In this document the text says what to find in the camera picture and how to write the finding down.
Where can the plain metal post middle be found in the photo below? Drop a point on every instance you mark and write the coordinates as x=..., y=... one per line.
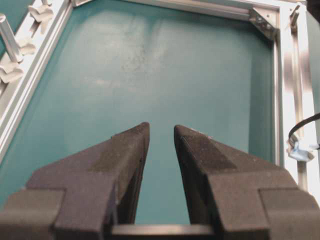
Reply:
x=8, y=38

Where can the aluminium extrusion frame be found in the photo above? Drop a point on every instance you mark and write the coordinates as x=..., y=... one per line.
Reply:
x=283, y=22

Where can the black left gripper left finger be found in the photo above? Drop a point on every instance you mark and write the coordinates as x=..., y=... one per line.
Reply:
x=81, y=195

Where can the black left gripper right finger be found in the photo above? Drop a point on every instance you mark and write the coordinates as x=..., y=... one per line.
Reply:
x=241, y=196

